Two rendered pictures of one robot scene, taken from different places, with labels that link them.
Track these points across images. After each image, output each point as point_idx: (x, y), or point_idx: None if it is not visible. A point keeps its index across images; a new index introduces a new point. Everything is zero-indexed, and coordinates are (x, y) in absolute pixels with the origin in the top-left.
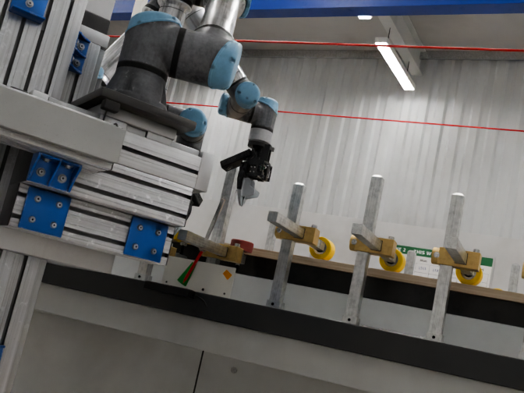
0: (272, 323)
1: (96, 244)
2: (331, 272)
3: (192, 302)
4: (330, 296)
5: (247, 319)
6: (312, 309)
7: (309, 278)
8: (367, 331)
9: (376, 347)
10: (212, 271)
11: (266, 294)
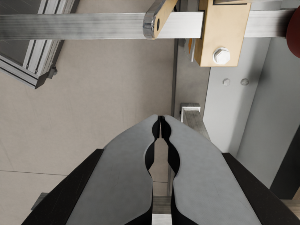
0: (172, 108)
1: None
2: (296, 192)
3: None
4: (272, 166)
5: (173, 79)
6: (267, 135)
7: (298, 153)
8: (168, 187)
9: (168, 184)
10: (193, 6)
11: (299, 70)
